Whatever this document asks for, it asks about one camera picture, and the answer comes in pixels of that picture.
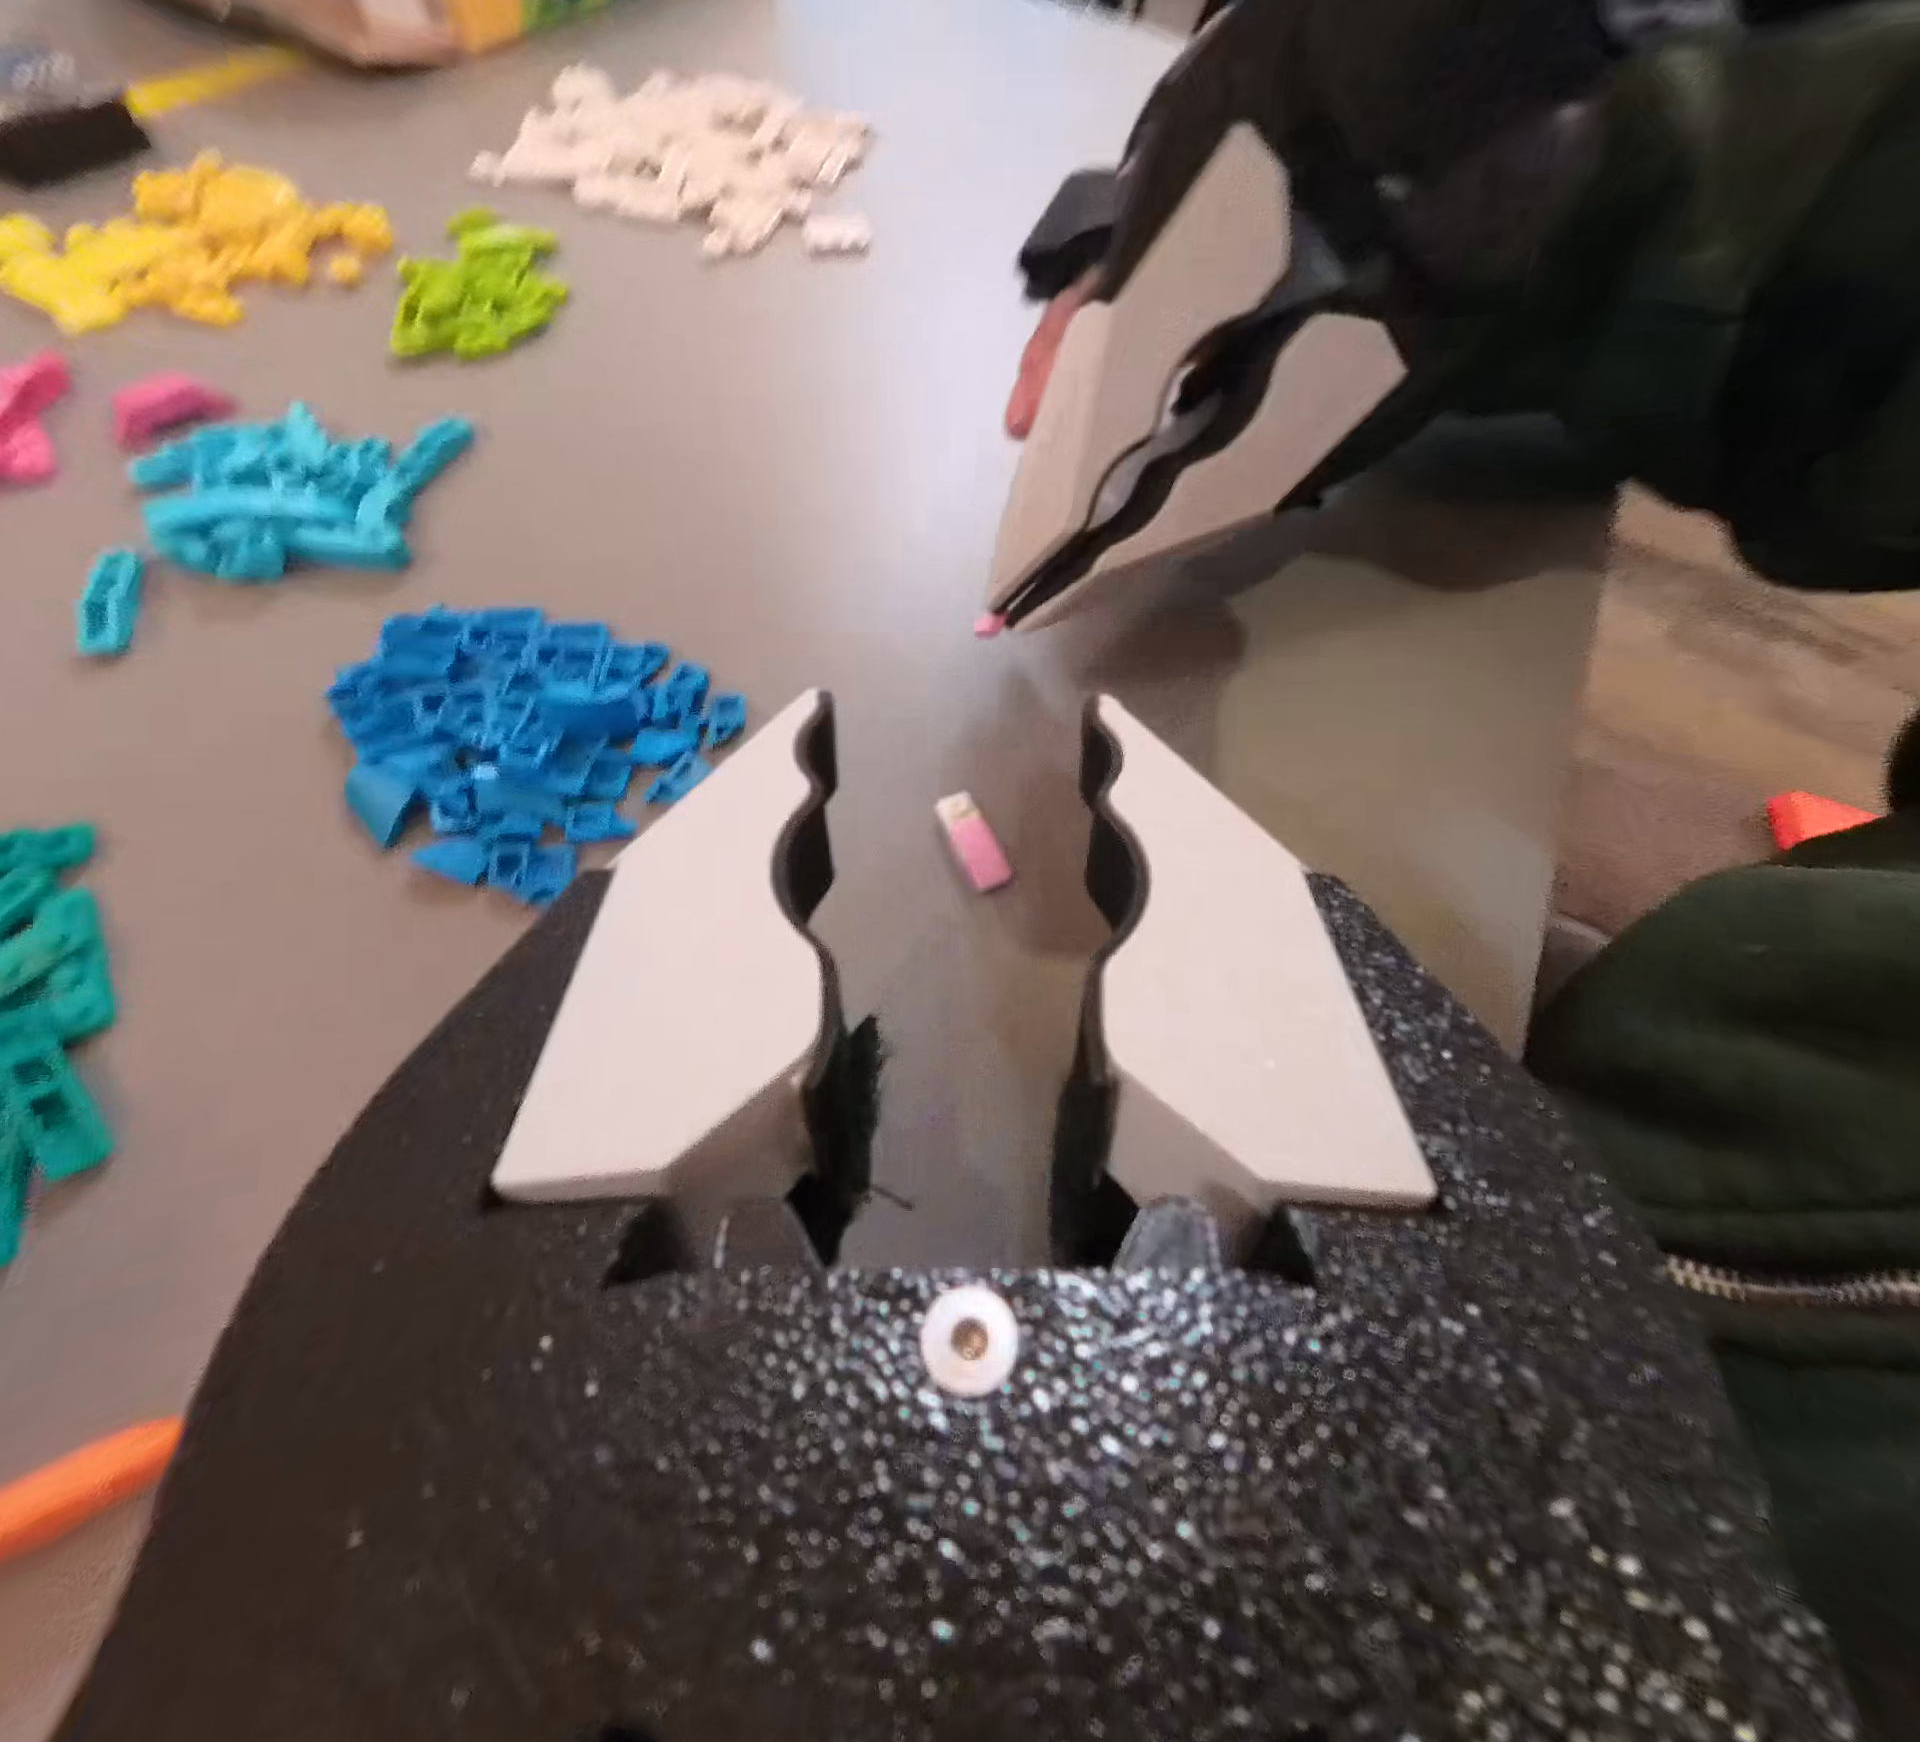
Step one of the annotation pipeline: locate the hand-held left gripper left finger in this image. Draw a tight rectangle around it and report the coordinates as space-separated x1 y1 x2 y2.
489 687 848 1210

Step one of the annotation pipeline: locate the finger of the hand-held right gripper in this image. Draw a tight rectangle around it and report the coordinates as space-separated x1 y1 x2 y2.
988 123 1297 613
1008 322 1407 628

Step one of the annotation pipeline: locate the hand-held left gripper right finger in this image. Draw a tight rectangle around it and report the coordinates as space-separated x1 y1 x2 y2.
1071 692 1440 1252

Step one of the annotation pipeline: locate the pink and white lego piece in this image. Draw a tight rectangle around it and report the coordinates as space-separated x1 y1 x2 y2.
936 793 1015 895

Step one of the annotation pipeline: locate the person's right forearm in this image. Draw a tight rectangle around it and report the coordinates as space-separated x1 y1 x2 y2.
1440 0 1920 588

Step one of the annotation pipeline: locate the pile of blue lego bricks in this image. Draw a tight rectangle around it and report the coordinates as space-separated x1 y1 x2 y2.
327 603 749 908

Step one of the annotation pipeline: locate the pile of white lego bricks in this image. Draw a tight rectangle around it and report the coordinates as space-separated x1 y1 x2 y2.
470 65 877 263

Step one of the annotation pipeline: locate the small orange lego piece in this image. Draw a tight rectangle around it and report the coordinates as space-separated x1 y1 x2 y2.
1767 789 1881 856

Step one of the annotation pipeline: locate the pile of teal lego bricks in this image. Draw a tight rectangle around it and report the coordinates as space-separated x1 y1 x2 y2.
0 824 118 1271

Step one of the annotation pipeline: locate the pile of lime lego bricks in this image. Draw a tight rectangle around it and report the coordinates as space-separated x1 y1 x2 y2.
388 208 572 363

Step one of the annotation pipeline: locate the single light blue lego brick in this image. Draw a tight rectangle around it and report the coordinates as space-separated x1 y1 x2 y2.
75 546 147 658

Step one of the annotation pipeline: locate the magenta lego slope brick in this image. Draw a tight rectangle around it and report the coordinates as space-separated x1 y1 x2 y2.
112 372 236 451

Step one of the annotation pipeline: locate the pile of magenta lego bricks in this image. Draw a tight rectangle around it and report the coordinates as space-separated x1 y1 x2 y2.
0 350 75 487

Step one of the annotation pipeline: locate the pile of yellow lego bricks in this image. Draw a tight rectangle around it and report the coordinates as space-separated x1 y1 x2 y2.
0 152 395 337

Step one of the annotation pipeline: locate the person's right hand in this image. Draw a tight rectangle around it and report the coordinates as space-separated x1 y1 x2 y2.
1008 285 1080 441

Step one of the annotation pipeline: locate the dark green jacket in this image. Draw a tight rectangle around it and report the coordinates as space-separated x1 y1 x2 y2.
1523 706 1920 1742

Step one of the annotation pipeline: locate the pile of light blue bricks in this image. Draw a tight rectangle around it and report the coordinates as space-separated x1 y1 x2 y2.
127 404 477 579

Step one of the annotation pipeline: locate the yellow strip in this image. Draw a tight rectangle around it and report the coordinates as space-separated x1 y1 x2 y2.
127 46 310 119

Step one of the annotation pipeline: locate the black flat object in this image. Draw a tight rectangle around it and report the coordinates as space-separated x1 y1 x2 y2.
0 92 153 188

